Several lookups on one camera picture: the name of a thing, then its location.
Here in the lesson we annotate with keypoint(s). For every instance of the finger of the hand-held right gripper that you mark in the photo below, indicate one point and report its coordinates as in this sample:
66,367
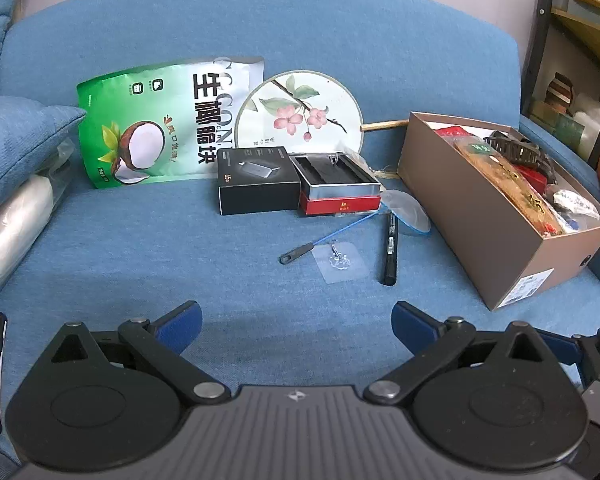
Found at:
565,350

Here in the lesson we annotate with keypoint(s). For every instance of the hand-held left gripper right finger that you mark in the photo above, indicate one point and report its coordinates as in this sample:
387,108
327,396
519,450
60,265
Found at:
410,322

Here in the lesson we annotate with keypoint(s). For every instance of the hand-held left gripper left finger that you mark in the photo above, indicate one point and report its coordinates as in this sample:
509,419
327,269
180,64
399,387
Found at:
185,322

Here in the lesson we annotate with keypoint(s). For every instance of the black pen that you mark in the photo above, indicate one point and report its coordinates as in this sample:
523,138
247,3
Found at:
389,255

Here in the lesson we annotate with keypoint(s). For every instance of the brown cardboard box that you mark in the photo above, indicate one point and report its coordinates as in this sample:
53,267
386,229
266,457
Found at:
460,210

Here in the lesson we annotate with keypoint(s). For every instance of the red box with black tray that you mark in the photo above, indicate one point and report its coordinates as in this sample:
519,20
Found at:
340,205

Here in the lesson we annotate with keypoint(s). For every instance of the clear adhesive hook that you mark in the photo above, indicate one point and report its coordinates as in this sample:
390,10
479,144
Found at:
350,270

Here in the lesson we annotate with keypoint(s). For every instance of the clear round plastic piece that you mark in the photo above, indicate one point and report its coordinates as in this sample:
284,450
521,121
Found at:
405,207

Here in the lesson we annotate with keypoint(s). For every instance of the white patterned packet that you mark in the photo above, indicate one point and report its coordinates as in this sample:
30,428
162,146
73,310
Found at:
575,202

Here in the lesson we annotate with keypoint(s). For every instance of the orange snack packet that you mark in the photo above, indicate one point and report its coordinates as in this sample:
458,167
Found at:
510,180

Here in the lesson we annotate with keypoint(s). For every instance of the red packet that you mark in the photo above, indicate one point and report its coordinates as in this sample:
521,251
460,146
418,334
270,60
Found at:
455,134

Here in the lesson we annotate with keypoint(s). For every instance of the plastic-wrapped white roll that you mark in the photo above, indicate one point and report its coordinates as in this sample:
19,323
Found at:
10,230

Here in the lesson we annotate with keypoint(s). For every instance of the black hair claw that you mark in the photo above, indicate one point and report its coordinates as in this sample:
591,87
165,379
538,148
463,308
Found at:
510,147

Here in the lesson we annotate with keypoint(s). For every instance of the green coconut snack bag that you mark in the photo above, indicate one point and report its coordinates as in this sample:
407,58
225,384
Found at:
130,110

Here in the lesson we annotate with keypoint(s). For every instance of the green box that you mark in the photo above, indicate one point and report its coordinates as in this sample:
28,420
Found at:
565,127

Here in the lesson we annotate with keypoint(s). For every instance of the round floral fan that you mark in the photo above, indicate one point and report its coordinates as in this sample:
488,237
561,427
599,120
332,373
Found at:
300,100

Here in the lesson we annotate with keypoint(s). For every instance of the stack of bowls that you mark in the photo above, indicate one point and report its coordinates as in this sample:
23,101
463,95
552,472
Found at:
560,92

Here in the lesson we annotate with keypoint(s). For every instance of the blue fabric sofa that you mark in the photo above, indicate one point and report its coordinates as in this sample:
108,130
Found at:
300,35

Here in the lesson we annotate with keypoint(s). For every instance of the metal storage shelf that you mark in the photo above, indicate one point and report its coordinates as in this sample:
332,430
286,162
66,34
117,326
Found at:
545,10

